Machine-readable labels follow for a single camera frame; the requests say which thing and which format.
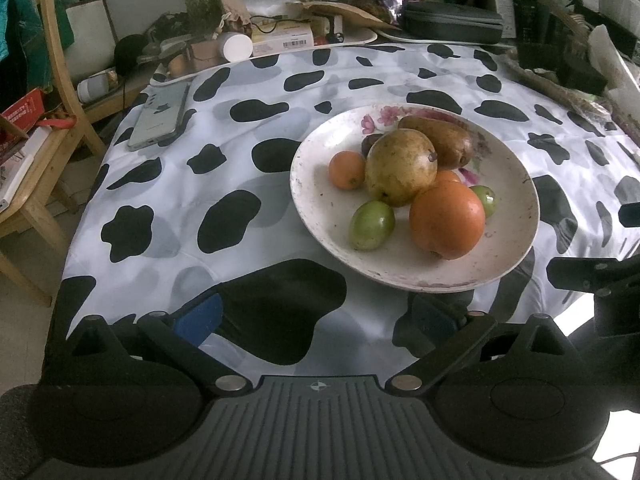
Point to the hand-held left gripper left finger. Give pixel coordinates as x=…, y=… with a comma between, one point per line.
x=200, y=317

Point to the white box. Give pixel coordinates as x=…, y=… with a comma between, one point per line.
x=505, y=5

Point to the elongated brown pear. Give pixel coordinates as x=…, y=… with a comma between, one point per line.
x=445, y=140

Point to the large orange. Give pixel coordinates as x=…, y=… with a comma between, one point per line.
x=446, y=219

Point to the small orange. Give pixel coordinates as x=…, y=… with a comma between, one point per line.
x=447, y=176
x=347, y=170

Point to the teal bag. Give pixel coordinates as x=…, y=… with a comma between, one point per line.
x=22, y=15

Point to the yellow box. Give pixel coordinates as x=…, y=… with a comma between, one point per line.
x=282, y=37

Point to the white cylindrical container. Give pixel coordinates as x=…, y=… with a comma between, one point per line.
x=95, y=86

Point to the crumpled brown paper bag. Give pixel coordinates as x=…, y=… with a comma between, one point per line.
x=227, y=0

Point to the wooden chair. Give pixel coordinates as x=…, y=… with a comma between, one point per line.
x=35, y=195

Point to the white bottle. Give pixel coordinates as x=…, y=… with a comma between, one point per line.
x=235, y=46

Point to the round brown pear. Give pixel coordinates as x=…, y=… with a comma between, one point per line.
x=400, y=166

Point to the cow print tablecloth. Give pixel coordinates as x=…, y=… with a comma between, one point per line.
x=235, y=175

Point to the grey zip case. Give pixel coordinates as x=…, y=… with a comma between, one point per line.
x=452, y=22

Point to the black round object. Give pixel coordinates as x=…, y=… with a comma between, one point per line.
x=127, y=52

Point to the small green fruit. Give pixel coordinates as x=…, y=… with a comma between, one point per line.
x=485, y=201
x=371, y=225

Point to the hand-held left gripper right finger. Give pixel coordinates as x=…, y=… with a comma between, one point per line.
x=430, y=320

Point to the white floral plate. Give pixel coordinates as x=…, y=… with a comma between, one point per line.
x=325, y=220

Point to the red box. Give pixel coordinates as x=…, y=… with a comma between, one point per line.
x=20, y=112

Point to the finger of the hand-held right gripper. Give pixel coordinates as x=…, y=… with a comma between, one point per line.
x=585, y=273
x=631, y=215

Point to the dark passion fruit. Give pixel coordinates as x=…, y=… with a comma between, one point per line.
x=369, y=144

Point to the white framed board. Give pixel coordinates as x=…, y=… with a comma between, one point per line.
x=90, y=35

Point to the black box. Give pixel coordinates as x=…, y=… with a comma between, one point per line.
x=582, y=77

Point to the silver smartphone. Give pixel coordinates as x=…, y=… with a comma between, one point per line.
x=157, y=117

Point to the small brown box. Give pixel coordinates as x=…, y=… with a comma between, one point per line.
x=200, y=52

